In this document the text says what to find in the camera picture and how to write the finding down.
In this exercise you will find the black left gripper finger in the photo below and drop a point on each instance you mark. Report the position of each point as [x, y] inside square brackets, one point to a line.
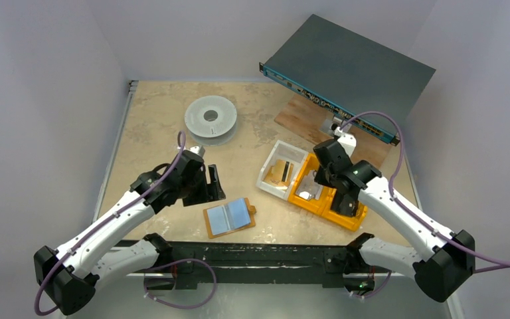
[214, 188]
[202, 194]

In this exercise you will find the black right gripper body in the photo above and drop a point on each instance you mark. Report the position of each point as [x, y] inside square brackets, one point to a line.
[344, 202]

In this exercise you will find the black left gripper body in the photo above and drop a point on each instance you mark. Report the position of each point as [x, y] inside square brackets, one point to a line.
[188, 187]

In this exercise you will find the yellow leather card holder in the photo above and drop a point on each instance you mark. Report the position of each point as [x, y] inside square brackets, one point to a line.
[229, 218]

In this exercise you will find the gold credit cards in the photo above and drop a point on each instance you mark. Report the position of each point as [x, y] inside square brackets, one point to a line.
[280, 174]

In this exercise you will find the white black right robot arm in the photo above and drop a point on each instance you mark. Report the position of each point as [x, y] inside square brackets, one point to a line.
[436, 258]

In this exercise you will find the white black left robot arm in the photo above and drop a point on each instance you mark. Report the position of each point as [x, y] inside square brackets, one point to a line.
[69, 275]

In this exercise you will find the white card in bin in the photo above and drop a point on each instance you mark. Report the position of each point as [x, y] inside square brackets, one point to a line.
[308, 189]

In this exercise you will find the yellow plastic bin right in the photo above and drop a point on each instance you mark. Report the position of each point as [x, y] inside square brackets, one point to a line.
[350, 223]

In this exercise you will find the yellow plastic bin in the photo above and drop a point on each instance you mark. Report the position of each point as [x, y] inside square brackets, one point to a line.
[350, 223]
[313, 206]

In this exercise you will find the yellow plastic bin middle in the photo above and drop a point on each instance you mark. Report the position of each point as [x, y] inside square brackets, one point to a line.
[313, 206]

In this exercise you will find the white plastic bin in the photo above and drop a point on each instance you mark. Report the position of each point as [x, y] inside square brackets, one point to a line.
[288, 152]

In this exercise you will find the brown wooden board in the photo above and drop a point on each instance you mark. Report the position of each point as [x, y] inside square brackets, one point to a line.
[306, 120]

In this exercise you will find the white filament spool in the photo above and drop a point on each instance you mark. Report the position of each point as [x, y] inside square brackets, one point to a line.
[211, 120]

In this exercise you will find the grey metal stand bracket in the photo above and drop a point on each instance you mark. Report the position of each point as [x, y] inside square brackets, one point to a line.
[329, 125]

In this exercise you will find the blue grey network switch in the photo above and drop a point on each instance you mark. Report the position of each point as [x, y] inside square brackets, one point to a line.
[347, 74]

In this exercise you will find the aluminium frame rail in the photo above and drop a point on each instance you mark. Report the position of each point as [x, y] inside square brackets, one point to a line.
[113, 145]

